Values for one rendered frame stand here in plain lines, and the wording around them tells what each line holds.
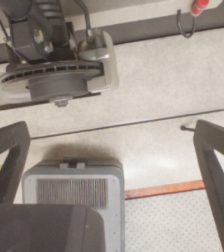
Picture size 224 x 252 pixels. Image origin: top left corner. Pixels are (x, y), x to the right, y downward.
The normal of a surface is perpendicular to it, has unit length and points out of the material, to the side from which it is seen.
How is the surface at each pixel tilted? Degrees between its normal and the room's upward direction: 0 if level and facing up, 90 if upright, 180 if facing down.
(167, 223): 0
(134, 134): 0
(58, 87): 14
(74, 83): 42
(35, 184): 0
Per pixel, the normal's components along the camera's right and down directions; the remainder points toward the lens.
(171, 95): -0.03, 0.07
